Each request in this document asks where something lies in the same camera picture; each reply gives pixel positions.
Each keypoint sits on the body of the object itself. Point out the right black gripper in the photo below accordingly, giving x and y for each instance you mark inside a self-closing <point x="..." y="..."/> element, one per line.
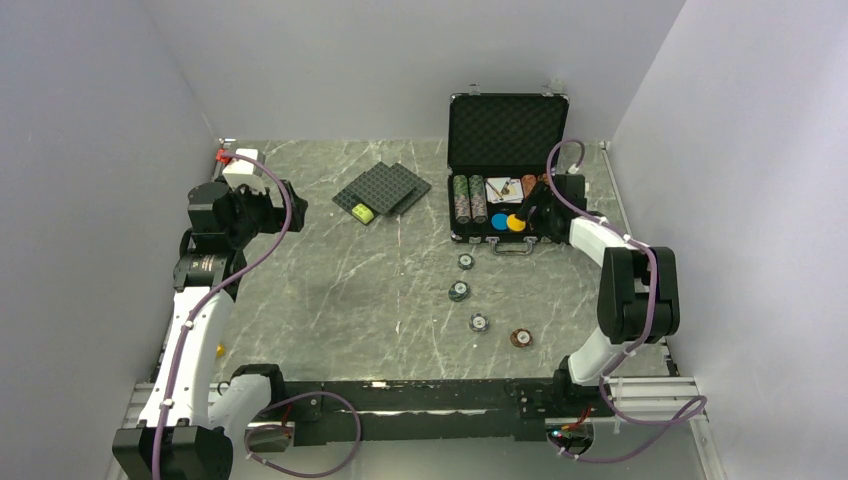
<point x="541" y="195"/>

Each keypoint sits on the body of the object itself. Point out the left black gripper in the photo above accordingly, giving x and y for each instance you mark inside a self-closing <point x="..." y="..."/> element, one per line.
<point x="275" y="215"/>

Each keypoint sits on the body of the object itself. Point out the red chip stack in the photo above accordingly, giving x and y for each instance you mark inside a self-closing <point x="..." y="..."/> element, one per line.
<point x="528" y="183"/>

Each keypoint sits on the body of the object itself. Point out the purple-grey chip stack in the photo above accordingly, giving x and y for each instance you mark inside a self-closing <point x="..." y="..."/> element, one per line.
<point x="479" y="211"/>

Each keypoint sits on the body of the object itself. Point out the dark green chip stack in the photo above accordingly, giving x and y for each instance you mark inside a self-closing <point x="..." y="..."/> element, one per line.
<point x="477" y="189"/>

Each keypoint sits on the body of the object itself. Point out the grey chip stack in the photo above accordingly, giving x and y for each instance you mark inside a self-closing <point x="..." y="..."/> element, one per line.
<point x="462" y="209"/>

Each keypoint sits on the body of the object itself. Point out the small chip stack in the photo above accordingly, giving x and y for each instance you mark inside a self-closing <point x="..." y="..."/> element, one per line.
<point x="465" y="261"/>

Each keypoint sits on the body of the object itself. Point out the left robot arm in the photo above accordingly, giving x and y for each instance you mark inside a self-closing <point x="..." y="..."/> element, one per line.
<point x="181" y="432"/>

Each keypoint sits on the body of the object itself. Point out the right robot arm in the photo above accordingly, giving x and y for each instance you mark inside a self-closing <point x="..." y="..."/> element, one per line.
<point x="638" y="297"/>

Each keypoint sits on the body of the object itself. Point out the yellow dealer button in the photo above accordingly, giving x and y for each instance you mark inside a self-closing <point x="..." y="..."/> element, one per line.
<point x="515" y="224"/>

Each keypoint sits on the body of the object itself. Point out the blue dealer button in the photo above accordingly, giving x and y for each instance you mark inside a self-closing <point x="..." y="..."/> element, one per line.
<point x="499" y="221"/>

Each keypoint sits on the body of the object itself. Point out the playing cards deck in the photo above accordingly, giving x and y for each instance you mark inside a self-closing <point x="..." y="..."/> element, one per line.
<point x="503" y="190"/>

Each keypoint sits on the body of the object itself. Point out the yellow-green dice block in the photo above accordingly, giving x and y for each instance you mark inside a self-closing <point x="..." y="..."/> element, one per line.
<point x="363" y="214"/>

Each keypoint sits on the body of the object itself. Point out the dark foam pad top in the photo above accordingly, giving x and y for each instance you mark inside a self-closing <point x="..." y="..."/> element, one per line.
<point x="382" y="189"/>

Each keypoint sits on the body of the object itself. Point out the black poker case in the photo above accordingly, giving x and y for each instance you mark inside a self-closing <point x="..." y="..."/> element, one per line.
<point x="496" y="135"/>

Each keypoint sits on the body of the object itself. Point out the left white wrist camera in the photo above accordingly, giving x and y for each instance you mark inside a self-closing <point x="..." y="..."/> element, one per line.
<point x="238" y="172"/>

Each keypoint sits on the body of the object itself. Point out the black base frame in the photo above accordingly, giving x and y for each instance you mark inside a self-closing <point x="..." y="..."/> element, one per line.
<point x="522" y="409"/>

